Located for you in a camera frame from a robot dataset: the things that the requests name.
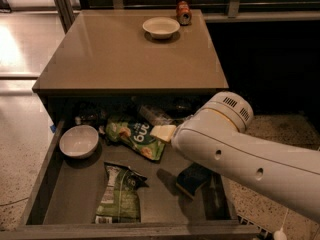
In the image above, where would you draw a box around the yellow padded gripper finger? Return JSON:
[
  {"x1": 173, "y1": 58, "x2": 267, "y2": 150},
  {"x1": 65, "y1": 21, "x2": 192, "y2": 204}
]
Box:
[{"x1": 150, "y1": 125, "x2": 176, "y2": 143}]

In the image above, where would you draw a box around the green jalapeno chip bag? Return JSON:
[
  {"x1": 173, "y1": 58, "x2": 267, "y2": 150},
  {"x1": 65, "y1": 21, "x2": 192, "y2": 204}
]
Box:
[{"x1": 94, "y1": 162, "x2": 147, "y2": 224}]

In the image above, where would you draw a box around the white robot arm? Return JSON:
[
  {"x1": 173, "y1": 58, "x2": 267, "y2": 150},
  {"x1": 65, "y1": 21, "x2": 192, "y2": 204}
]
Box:
[{"x1": 151, "y1": 91, "x2": 320, "y2": 223}]

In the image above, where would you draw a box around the green snack bag white logo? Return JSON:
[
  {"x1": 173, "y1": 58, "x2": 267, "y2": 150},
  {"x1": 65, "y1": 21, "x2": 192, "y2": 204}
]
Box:
[{"x1": 105, "y1": 114, "x2": 165, "y2": 161}]

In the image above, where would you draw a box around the open grey top drawer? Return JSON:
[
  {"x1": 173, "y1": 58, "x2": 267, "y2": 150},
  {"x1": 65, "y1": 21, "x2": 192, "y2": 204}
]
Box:
[{"x1": 0, "y1": 111, "x2": 257, "y2": 240}]

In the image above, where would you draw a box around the dark crumpled bag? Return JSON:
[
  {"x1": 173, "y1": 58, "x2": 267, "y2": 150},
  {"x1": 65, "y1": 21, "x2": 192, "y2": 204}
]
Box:
[{"x1": 73, "y1": 102, "x2": 107, "y2": 128}]

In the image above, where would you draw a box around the white bowl in drawer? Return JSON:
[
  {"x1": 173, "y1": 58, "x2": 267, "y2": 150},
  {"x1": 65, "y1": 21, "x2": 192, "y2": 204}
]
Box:
[{"x1": 59, "y1": 125, "x2": 99, "y2": 159}]

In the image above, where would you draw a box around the white bowl on counter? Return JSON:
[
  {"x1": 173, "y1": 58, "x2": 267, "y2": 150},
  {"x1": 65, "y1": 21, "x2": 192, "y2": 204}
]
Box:
[{"x1": 142, "y1": 17, "x2": 180, "y2": 39}]

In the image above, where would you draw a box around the clear plastic water bottle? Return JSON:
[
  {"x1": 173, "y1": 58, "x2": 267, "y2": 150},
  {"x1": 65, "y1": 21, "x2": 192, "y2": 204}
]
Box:
[{"x1": 138, "y1": 105, "x2": 173, "y2": 126}]

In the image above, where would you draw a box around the blue yellow sponge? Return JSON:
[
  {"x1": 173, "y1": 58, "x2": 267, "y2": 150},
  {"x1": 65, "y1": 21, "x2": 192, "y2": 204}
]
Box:
[{"x1": 176, "y1": 163, "x2": 212, "y2": 199}]

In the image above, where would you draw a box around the orange soda can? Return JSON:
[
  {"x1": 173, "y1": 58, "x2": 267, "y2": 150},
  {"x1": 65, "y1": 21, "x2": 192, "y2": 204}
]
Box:
[{"x1": 176, "y1": 1, "x2": 192, "y2": 26}]

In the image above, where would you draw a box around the white cable with plug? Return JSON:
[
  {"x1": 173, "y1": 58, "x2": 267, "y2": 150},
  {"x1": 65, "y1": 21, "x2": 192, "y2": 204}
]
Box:
[{"x1": 273, "y1": 207, "x2": 290, "y2": 240}]

